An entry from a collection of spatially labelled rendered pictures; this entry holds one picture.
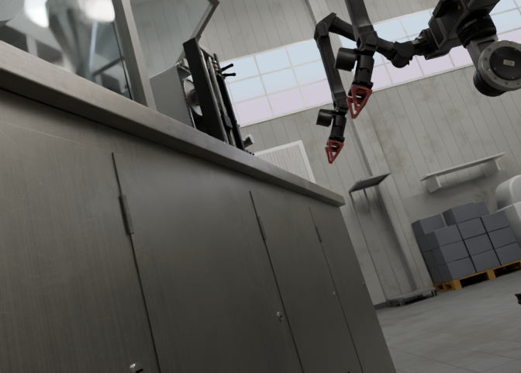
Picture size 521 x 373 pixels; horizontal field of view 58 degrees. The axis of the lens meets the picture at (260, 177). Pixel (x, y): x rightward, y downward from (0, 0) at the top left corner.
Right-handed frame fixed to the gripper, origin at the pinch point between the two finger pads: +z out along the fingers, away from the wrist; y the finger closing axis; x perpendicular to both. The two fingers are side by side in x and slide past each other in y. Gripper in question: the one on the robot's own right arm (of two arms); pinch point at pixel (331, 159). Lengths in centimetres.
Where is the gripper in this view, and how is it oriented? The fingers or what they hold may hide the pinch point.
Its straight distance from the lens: 203.4
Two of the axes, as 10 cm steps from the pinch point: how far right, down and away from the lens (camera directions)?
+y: 0.1, -2.7, -9.6
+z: -2.3, 9.4, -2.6
